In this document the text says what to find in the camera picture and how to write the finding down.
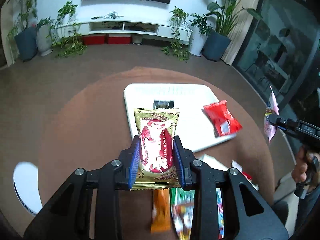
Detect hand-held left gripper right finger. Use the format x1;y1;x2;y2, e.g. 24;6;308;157
174;135;290;240

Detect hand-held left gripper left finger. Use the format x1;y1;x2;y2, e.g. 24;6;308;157
24;135;140;240

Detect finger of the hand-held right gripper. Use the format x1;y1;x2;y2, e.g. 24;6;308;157
269;113;289;132

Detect pink snack packet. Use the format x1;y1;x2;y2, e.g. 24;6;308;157
264;85;279;143

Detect gold red snack packet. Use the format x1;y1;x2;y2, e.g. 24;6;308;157
129;107;182;192

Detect white plastic basket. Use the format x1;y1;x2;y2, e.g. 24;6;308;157
124;83;238;153

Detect person's right hand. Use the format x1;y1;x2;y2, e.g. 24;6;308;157
292;145;316;183

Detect green colourful snack packet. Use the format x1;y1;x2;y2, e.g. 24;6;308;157
170;187;195;240

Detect orange snack packet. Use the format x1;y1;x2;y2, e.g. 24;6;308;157
150;189;172;233

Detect striped colourful snack packet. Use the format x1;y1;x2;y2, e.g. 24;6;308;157
215;188;225;239

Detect red white snack packet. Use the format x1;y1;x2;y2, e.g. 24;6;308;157
231;160;259;190

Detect glass sliding door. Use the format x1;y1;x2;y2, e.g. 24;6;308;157
232;0;320;130

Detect person's grey trousers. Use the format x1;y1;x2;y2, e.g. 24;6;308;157
271;177;315;233

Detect beige curtain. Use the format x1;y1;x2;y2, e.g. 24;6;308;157
221;0;265;67

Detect large-leaf plant in blue pot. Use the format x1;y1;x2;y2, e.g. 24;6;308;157
197;0;263;62

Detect bushy plant in white pot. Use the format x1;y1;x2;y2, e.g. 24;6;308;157
189;14;213;57

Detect white stool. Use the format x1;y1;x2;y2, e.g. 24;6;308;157
13;162;43;217

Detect white television cabinet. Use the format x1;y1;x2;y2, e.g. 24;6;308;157
54;19;194;45

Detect trailing green plant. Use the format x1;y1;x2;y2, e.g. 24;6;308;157
51;1;88;58

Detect trailing plant on cabinet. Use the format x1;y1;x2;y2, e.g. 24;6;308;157
161;6;194;62

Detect tall plant in blue pot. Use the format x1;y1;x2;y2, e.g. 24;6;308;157
6;0;43;62

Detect cables on cabinet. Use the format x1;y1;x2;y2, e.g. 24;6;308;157
91;11;124;20

